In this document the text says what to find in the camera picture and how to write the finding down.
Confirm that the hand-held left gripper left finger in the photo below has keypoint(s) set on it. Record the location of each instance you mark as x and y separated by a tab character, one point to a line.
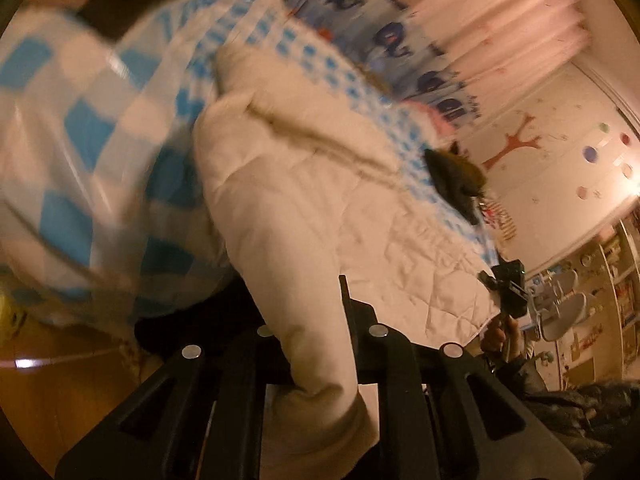
240	390

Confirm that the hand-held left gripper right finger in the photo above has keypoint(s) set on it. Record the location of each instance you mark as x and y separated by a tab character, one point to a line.
395	385

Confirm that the white quilted jacket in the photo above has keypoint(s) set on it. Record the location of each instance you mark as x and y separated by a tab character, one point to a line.
310	220

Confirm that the person's right forearm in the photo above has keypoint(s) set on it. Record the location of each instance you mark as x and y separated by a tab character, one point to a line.
575	410

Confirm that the person's right hand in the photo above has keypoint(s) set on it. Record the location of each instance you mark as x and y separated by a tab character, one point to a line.
495	340

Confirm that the cluttered shelf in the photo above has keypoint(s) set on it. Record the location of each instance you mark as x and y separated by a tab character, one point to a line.
622	290

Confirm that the dark cloth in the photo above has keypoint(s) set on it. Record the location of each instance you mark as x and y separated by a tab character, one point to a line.
450	175

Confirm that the pink cloth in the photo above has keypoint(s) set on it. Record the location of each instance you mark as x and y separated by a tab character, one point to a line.
435	115

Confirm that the whale print curtain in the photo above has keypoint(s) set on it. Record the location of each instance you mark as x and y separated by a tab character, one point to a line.
450	20

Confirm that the blue checkered plastic sheet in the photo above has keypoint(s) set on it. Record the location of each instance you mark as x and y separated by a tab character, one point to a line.
75	125

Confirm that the black jacket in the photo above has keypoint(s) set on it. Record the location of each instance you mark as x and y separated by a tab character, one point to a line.
130	5

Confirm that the tree wall sticker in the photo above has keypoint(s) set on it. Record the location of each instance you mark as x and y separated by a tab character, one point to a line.
515	142

